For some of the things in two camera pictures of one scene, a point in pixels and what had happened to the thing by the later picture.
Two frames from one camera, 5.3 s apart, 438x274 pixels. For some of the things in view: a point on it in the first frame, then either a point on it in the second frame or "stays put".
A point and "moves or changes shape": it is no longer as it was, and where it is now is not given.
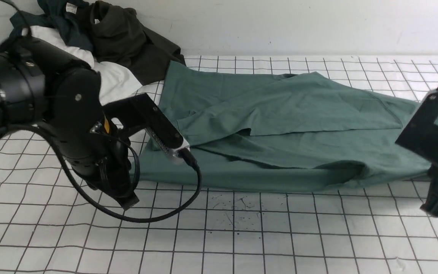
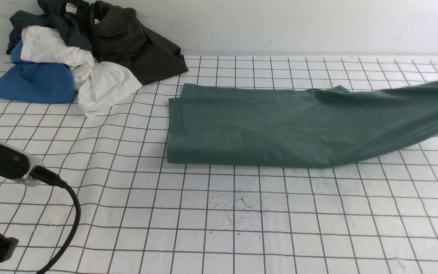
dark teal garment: [70, 18] stays put
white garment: [115, 80] stays put
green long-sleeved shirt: [246, 132] moves or changes shape
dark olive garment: [121, 39] stays put
